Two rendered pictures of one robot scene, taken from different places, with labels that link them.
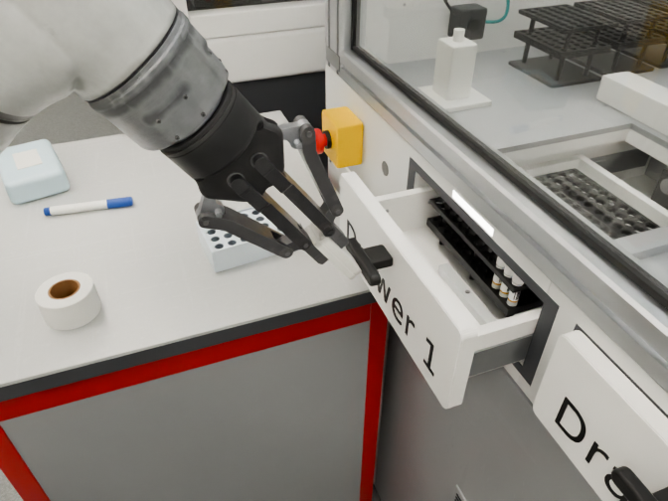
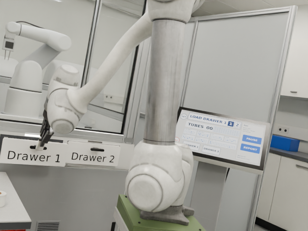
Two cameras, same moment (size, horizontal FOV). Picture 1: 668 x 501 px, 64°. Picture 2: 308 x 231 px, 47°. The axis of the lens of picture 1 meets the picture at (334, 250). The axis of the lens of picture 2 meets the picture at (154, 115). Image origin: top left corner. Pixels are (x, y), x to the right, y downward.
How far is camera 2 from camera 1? 1.62 m
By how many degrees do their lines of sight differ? 97
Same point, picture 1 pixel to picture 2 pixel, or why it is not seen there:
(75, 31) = not seen: hidden behind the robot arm
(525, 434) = (60, 174)
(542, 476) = (66, 179)
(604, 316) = (73, 134)
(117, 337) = (12, 199)
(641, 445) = (87, 147)
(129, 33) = not seen: hidden behind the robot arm
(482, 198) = (37, 130)
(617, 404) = (82, 144)
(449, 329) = (64, 146)
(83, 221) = not seen: outside the picture
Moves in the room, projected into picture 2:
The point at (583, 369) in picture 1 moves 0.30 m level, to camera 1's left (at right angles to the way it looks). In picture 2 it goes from (74, 144) to (71, 155)
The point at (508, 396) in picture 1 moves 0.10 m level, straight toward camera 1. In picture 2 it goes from (53, 170) to (70, 175)
